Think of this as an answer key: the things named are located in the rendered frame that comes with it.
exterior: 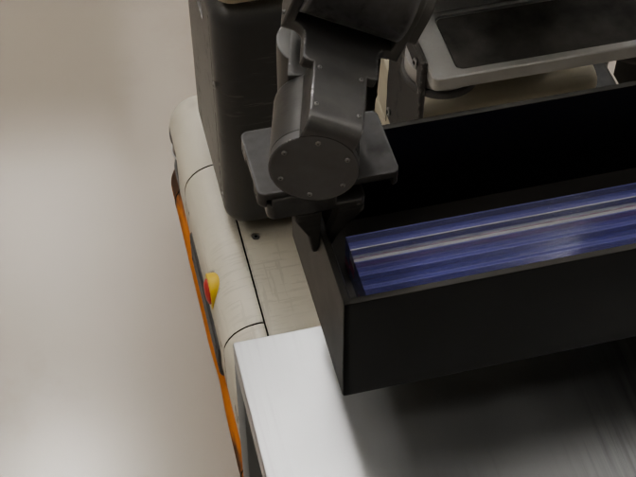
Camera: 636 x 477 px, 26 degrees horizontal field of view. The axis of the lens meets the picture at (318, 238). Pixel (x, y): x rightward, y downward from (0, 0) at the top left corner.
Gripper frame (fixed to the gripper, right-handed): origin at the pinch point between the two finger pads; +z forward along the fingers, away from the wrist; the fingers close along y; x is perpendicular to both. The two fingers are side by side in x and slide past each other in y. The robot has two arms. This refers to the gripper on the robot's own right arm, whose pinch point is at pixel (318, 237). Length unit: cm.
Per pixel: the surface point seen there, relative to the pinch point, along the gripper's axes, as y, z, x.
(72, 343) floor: -23, 94, 69
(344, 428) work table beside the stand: 0.5, 15.5, -7.3
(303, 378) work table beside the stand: -1.7, 15.4, -1.7
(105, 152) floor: -12, 93, 109
